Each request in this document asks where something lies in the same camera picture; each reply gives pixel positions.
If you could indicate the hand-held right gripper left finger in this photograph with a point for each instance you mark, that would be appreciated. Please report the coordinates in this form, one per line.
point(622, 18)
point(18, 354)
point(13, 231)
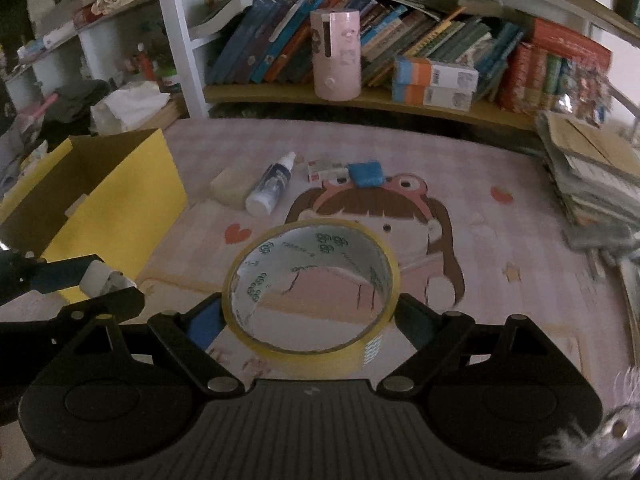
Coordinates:
point(202, 327)

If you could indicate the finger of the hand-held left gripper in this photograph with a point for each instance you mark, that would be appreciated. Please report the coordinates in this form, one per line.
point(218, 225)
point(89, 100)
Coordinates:
point(100, 307)
point(60, 275)

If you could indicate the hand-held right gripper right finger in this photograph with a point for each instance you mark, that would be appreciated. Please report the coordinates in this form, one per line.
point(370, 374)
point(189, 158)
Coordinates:
point(415, 322)

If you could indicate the yellow cardboard box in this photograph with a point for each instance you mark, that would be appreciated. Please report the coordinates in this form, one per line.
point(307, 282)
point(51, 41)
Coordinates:
point(120, 200)

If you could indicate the yellow tape roll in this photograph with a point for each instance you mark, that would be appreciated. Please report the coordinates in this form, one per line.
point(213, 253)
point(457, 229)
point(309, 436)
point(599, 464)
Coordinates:
point(320, 355)

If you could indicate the cream sponge block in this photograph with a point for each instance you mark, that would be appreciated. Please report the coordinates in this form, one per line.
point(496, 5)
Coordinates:
point(232, 187)

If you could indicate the blue eraser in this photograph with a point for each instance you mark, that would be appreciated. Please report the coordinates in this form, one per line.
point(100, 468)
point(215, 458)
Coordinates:
point(366, 174)

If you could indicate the white spray bottle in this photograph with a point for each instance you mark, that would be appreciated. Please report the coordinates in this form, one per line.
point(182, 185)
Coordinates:
point(270, 185)

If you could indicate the white staple box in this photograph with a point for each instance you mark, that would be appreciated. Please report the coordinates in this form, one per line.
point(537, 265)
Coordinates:
point(325, 171)

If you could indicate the pink cylinder container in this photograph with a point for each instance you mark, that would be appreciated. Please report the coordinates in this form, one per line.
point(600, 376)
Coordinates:
point(336, 55)

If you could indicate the pink printed desk mat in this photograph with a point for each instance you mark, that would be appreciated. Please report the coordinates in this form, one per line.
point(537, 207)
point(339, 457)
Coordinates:
point(500, 310)

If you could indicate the grey purple garment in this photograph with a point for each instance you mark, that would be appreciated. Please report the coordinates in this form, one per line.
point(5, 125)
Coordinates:
point(20, 160)

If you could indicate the pink stick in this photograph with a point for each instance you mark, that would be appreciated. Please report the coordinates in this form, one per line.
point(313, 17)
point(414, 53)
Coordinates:
point(40, 107)

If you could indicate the dark cloth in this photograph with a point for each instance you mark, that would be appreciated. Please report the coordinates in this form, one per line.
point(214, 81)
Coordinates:
point(80, 100)

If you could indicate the white cloth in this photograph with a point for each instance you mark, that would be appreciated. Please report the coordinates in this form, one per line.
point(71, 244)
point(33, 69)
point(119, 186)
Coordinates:
point(130, 107)

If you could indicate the grey stapler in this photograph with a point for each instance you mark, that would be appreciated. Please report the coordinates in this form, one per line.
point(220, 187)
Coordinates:
point(600, 240)

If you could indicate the fluffy grey trim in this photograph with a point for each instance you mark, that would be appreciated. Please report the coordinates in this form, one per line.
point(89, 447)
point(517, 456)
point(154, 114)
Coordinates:
point(585, 442)

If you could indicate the white side shelf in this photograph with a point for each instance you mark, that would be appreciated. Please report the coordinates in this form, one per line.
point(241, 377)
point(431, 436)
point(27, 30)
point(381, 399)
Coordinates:
point(95, 55)

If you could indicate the orange blue white carton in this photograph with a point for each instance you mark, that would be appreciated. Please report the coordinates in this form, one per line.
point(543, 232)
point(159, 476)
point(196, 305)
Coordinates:
point(430, 97)
point(435, 74)

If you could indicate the small orange bottle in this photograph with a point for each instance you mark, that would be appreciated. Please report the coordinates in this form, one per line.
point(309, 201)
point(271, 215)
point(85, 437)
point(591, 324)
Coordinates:
point(146, 65)

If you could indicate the stack of papers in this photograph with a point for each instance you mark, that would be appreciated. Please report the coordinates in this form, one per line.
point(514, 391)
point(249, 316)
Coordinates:
point(585, 170)

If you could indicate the white bookshelf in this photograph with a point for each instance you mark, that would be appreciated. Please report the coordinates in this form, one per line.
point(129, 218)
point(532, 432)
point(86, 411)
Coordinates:
point(175, 50)

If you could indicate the red boxed book set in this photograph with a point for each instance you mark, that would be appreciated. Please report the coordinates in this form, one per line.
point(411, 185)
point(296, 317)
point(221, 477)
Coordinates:
point(540, 70)

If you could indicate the acrylic character stand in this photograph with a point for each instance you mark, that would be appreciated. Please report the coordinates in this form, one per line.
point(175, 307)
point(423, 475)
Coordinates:
point(585, 95)

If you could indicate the row of leaning books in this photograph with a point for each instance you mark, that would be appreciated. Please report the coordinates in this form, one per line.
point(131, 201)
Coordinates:
point(260, 45)

